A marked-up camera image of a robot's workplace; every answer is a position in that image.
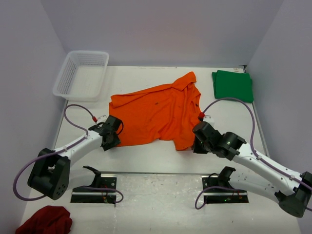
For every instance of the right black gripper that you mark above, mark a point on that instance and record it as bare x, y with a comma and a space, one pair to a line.
196, 148

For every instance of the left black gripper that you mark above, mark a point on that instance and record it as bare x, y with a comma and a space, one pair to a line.
115, 142

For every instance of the orange t shirt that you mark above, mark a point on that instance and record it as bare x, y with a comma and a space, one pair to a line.
166, 112

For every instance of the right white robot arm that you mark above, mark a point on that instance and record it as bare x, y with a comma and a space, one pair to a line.
291, 190

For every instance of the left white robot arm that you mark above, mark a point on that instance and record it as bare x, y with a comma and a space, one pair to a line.
52, 175

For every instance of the folded green t shirt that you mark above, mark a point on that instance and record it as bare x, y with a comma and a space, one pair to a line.
233, 85

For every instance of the white plastic mesh basket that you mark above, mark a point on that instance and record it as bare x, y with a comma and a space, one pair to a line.
81, 76

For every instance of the crumpled dark red t shirt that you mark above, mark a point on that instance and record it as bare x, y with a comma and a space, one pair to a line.
47, 220

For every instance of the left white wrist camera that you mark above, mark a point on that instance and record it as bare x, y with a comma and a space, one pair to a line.
102, 118

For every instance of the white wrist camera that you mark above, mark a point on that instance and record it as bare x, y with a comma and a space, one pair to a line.
209, 120
102, 118

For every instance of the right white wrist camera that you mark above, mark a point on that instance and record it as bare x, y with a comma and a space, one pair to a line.
209, 120

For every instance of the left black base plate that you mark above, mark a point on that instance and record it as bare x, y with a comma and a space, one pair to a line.
89, 185

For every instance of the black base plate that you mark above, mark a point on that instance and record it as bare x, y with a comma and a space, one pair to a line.
89, 185
221, 194

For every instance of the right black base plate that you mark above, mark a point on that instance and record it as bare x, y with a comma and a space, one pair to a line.
221, 194

